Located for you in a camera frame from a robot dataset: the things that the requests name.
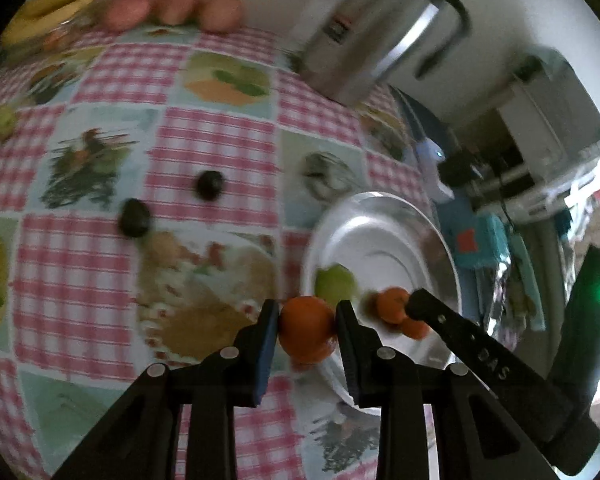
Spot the red apple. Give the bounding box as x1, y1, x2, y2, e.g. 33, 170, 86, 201
102, 0, 155, 32
152, 0, 203, 26
196, 0, 245, 34

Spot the white wooden furniture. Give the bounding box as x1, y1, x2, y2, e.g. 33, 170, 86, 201
500, 45, 600, 221

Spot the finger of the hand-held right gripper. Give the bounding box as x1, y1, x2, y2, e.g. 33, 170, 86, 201
405, 287, 558, 442

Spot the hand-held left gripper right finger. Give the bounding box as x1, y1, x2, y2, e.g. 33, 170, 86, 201
335, 300, 556, 480

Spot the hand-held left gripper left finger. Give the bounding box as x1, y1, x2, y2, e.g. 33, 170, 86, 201
52, 299, 281, 480

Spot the small green fruit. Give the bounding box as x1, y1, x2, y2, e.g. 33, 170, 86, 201
0, 105, 20, 138

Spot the pink checkered tablecloth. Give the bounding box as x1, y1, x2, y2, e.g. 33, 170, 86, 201
0, 25, 461, 480

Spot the glass bowl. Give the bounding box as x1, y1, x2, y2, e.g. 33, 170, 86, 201
10, 15, 101, 56

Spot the white power strip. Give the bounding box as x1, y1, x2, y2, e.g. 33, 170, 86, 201
412, 137, 456, 203

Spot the banana bunch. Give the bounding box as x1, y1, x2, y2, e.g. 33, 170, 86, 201
0, 0, 122, 46

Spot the stainless steel thermos kettle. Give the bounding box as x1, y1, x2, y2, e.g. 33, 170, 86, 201
285, 0, 476, 107

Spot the orange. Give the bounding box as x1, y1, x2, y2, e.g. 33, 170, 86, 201
278, 296, 338, 365
399, 317, 431, 341
376, 286, 412, 324

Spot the stainless steel basin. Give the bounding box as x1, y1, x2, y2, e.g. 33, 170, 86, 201
300, 191, 463, 416

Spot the large green pear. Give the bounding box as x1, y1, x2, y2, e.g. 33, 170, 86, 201
314, 264, 357, 306

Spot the dark plum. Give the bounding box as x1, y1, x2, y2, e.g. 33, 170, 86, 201
118, 198, 153, 238
196, 170, 226, 202

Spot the black charger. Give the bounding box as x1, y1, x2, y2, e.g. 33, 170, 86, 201
437, 152, 481, 186

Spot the teal box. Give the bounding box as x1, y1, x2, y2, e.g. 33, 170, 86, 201
450, 212, 511, 271

